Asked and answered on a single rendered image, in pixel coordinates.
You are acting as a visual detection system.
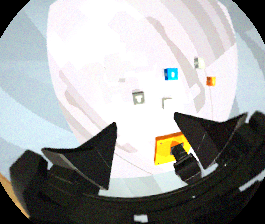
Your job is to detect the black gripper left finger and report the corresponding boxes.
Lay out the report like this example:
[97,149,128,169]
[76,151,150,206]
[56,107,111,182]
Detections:
[42,121,117,190]

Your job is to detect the blue block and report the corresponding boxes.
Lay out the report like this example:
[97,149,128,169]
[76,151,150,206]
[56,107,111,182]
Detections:
[164,68,179,81]

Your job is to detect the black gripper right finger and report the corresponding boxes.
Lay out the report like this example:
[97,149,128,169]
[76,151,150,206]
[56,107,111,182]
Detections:
[173,112,249,171]

